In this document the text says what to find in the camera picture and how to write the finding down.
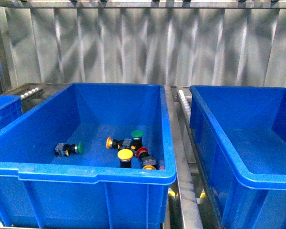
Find yellow mushroom push button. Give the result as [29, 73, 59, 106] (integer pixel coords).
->
[117, 149, 133, 168]

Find green mushroom push button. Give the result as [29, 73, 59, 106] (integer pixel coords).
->
[131, 130, 143, 151]

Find yellow flat push button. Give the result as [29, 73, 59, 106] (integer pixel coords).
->
[106, 137, 132, 150]

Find white roller track right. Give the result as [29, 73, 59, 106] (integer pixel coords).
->
[177, 90, 191, 125]

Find white roller track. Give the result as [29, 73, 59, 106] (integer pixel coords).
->
[20, 87, 42, 100]
[177, 90, 191, 125]

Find blue centre plastic bin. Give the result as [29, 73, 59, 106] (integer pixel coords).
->
[0, 83, 176, 229]

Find blue plastic bin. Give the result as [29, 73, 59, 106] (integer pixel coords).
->
[0, 95, 22, 130]
[0, 83, 176, 229]
[190, 86, 286, 229]

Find green flat push button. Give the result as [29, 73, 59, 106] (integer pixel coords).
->
[54, 142, 84, 157]

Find blue right plastic bin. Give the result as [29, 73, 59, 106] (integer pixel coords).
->
[190, 86, 286, 229]

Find white roller track left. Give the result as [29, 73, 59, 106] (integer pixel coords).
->
[20, 87, 42, 100]

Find blue left plastic bin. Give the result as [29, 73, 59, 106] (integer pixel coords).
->
[0, 95, 22, 130]

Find steel divider rail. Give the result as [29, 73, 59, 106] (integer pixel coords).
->
[163, 86, 203, 229]

